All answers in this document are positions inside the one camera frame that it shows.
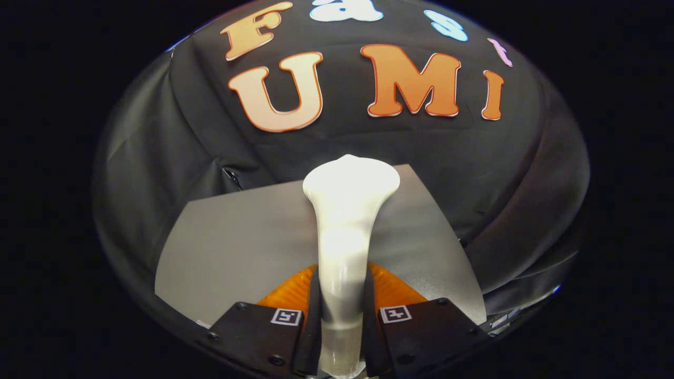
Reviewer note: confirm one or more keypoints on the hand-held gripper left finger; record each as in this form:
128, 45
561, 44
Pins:
315, 326

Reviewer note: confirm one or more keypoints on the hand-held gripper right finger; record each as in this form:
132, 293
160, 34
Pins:
368, 326

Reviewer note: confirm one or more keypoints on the white garment steamer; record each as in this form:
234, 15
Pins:
345, 237

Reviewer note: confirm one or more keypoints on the grey drawer cabinet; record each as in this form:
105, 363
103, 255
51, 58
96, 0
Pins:
237, 247

